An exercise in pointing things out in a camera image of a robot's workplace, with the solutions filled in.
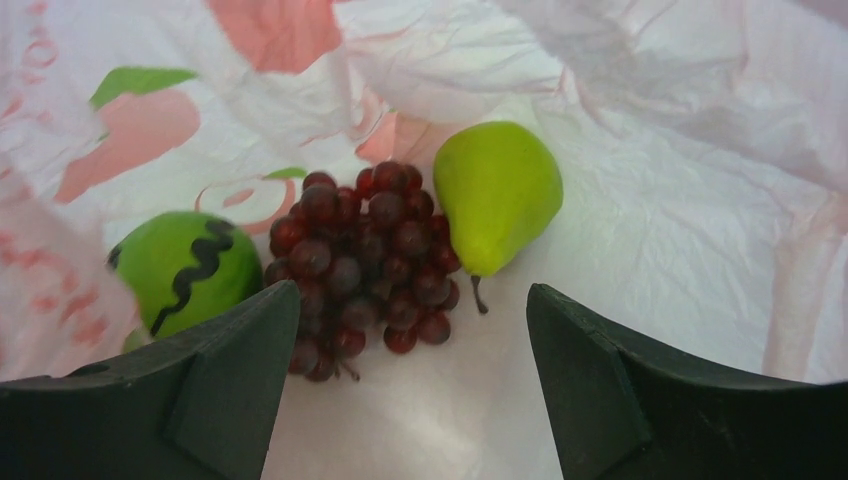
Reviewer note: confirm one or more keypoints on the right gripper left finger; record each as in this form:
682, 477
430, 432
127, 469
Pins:
201, 404

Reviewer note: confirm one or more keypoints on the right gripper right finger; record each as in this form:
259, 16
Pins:
623, 405

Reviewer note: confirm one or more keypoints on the pink plastic bag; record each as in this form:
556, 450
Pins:
704, 148

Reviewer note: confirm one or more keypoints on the green fake watermelon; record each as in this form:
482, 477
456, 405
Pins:
186, 267

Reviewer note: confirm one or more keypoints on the red fake grapes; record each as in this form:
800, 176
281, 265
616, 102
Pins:
370, 258

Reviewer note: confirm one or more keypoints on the green fake pear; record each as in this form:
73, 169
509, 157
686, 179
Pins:
499, 187

